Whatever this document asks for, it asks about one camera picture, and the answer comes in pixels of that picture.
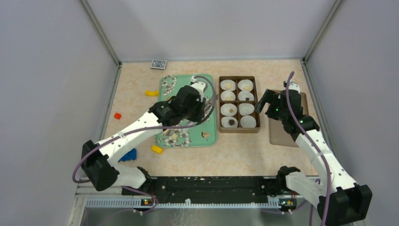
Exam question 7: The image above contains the yellow curved block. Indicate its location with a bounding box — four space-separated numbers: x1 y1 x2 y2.
145 90 159 97

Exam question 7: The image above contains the blue toy car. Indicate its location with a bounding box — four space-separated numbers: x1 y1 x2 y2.
119 148 137 162

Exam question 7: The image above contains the blue card deck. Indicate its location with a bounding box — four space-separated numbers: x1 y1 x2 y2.
151 59 168 70

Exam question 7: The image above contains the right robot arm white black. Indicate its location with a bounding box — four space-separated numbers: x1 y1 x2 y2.
255 82 372 226

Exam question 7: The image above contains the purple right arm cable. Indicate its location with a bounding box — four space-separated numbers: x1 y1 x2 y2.
285 71 334 226

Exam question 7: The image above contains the brown chocolate box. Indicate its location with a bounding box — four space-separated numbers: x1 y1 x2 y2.
218 76 261 134

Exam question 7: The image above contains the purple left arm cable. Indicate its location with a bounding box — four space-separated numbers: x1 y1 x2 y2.
72 75 218 216

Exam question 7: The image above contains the yellow block near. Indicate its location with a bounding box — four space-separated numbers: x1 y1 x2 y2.
151 145 163 154

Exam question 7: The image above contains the white paper cup far right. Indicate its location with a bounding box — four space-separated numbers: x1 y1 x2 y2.
238 79 254 92

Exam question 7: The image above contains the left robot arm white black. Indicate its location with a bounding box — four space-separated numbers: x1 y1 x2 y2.
77 75 216 195

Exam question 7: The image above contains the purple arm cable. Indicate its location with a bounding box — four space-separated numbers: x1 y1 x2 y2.
285 71 334 226
72 75 218 216

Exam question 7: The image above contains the white paper cup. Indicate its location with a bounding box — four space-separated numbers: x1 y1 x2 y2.
220 80 236 91
221 116 238 128
239 103 255 116
238 79 254 92
238 91 255 101
220 90 236 101
240 115 257 128
220 103 237 116

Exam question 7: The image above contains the white paper cup near right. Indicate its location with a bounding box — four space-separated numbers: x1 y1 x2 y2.
240 115 257 128

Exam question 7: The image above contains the green floral tray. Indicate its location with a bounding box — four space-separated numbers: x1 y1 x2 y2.
154 74 217 148

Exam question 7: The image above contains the white paper cup far left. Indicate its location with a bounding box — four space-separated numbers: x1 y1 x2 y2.
220 80 236 91

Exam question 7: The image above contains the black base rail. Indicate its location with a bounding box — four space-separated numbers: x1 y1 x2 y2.
139 176 295 204

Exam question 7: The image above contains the brown box lid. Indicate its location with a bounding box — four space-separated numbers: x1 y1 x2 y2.
268 92 309 147

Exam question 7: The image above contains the white paper cup near left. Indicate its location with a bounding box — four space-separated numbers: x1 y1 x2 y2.
221 116 238 128

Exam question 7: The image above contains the red small block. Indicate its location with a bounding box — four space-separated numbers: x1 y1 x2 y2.
114 113 122 120

